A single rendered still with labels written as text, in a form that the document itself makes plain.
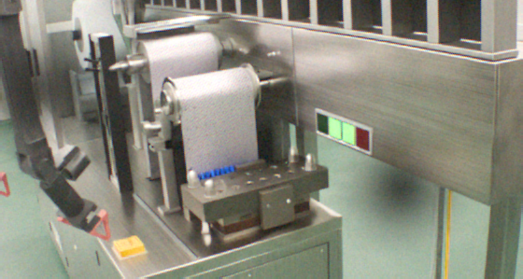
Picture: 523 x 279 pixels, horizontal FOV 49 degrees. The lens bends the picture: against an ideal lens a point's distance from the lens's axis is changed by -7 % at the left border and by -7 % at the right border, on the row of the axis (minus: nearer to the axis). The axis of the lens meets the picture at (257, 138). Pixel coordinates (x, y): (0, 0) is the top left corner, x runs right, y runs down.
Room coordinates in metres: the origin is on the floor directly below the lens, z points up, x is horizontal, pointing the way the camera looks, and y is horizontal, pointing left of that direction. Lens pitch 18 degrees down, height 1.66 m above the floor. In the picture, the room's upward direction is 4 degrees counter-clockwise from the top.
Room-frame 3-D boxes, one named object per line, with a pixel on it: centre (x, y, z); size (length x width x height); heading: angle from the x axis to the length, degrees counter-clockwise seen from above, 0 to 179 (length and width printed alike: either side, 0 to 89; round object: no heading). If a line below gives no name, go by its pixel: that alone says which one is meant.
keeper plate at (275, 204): (1.55, -0.04, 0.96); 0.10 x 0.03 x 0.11; 117
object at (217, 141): (1.71, 0.11, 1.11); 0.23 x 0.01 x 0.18; 117
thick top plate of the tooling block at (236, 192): (1.63, 0.02, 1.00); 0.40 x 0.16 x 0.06; 117
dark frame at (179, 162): (1.82, 0.12, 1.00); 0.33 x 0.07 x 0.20; 117
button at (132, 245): (1.46, 0.38, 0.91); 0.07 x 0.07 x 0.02; 27
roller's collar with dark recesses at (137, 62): (1.92, 0.38, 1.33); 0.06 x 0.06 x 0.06; 27
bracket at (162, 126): (1.72, 0.29, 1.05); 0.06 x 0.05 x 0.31; 117
